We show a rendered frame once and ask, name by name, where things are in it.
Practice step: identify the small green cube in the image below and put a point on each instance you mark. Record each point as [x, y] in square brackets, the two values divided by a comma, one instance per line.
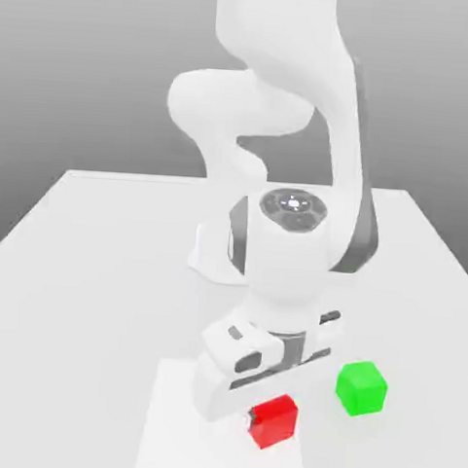
[361, 388]

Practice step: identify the small red cube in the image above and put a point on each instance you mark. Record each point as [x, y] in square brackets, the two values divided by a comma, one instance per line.
[275, 419]

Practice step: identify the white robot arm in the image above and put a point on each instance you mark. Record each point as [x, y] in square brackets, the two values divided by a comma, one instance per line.
[288, 104]

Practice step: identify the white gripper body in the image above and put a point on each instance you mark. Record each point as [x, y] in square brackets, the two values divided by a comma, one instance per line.
[224, 393]

